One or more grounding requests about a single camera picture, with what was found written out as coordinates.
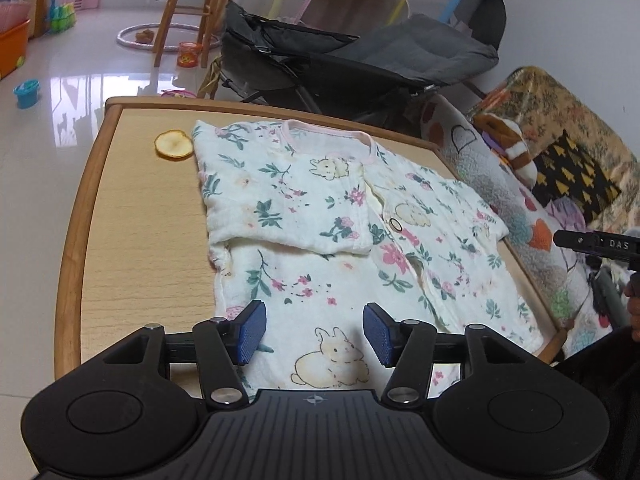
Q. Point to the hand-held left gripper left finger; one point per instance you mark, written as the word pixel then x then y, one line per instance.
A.
pixel 252 332

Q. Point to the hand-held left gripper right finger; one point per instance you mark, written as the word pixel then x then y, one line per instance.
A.
pixel 377 332

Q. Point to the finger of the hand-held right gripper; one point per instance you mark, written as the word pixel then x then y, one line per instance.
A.
pixel 572 240

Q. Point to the white floral baby shirt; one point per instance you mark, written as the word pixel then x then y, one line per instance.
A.
pixel 325 240

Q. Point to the person's right hand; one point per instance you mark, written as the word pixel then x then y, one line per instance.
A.
pixel 635 310

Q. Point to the black cushion yellow tree print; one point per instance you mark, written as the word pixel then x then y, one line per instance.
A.
pixel 575 175

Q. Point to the quilted heart-pattern blanket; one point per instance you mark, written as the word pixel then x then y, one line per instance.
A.
pixel 500 180

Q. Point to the brown white plush toy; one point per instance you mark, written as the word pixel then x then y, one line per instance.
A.
pixel 510 145

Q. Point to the black hanging jacket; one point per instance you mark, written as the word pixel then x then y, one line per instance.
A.
pixel 492 15

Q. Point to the pink toy basket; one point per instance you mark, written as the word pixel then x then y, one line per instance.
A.
pixel 177 93

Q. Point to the grey folding recliner chair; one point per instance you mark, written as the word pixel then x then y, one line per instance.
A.
pixel 400 45

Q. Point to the orange toy cup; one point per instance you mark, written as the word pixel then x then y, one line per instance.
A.
pixel 189 56

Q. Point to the small brown plush toy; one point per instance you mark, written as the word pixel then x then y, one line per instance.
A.
pixel 145 36

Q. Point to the hula hoop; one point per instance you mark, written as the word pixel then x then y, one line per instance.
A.
pixel 122 42

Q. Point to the tall wooden bar stool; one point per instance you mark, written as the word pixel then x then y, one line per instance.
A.
pixel 192 10

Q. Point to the blue toy bucket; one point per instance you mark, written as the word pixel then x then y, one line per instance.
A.
pixel 26 95

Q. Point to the set of toy bowling pins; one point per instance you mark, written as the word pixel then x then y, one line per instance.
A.
pixel 62 16

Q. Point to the orange wheeled storage bin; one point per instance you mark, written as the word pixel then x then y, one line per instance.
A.
pixel 12 50

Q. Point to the pink plastic step box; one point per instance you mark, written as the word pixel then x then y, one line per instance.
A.
pixel 82 2

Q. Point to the pink woven basket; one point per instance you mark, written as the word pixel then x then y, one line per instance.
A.
pixel 12 12

